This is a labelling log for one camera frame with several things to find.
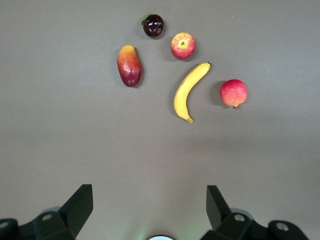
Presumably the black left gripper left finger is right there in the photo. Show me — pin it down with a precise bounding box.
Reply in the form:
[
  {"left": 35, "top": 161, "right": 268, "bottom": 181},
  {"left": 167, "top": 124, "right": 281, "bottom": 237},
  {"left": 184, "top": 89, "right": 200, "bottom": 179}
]
[{"left": 17, "top": 184, "right": 94, "bottom": 240}]

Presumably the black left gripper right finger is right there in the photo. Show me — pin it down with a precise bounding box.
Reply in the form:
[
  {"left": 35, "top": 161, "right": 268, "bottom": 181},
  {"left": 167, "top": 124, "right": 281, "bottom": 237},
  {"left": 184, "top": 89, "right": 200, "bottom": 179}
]
[{"left": 199, "top": 185, "right": 270, "bottom": 240}]

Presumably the yellow banana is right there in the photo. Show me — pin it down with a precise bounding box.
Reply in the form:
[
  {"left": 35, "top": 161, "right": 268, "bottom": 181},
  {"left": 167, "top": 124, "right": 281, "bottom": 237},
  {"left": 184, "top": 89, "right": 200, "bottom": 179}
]
[{"left": 173, "top": 61, "right": 212, "bottom": 124}]

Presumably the red yellow apple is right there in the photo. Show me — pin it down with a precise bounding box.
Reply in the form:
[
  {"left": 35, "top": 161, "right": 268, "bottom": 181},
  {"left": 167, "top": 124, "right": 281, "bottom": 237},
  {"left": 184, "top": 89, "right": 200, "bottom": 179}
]
[{"left": 170, "top": 32, "right": 196, "bottom": 61}]

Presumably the red pomegranate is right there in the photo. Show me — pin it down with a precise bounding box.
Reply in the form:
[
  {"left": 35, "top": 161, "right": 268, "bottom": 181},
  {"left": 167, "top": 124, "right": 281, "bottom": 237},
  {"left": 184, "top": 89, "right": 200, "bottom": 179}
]
[{"left": 219, "top": 79, "right": 249, "bottom": 110}]

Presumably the red orange mango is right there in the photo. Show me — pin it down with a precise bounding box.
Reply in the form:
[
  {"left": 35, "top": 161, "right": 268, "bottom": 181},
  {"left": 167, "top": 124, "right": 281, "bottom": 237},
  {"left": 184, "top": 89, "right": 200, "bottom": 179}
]
[{"left": 116, "top": 44, "right": 143, "bottom": 88}]

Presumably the dark purple mangosteen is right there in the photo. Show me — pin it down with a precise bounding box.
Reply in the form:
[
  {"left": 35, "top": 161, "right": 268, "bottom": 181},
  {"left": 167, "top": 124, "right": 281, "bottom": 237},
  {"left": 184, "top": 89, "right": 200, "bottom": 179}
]
[{"left": 141, "top": 12, "right": 165, "bottom": 40}]

